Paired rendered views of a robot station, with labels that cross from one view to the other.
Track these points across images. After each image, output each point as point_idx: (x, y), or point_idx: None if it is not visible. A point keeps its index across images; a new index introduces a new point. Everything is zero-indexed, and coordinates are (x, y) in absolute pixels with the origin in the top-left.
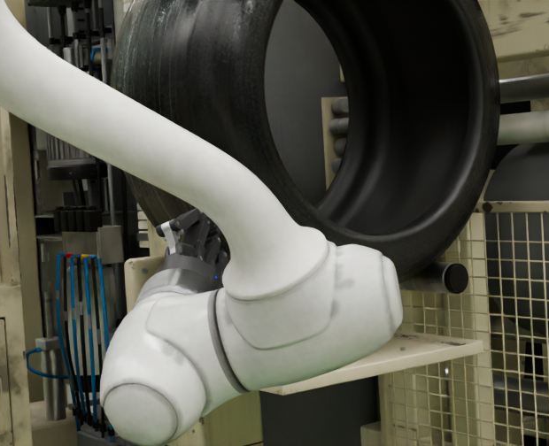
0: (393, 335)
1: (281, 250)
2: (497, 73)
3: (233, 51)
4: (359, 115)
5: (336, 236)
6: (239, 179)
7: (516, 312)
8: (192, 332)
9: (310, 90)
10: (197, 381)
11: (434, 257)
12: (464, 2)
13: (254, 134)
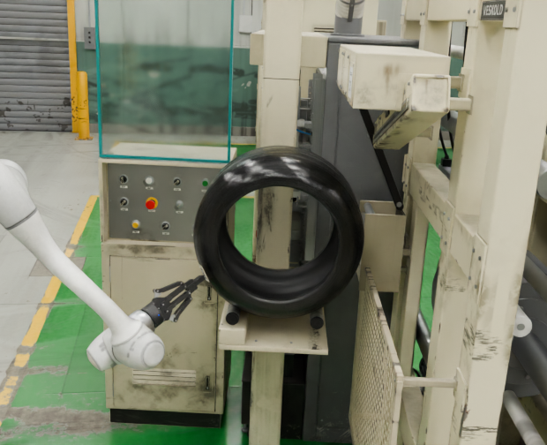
0: (313, 330)
1: (116, 333)
2: (352, 241)
3: (206, 225)
4: (333, 228)
5: (247, 298)
6: (104, 310)
7: (370, 339)
8: (108, 343)
9: (381, 184)
10: (106, 358)
11: (308, 312)
12: (333, 209)
13: (212, 257)
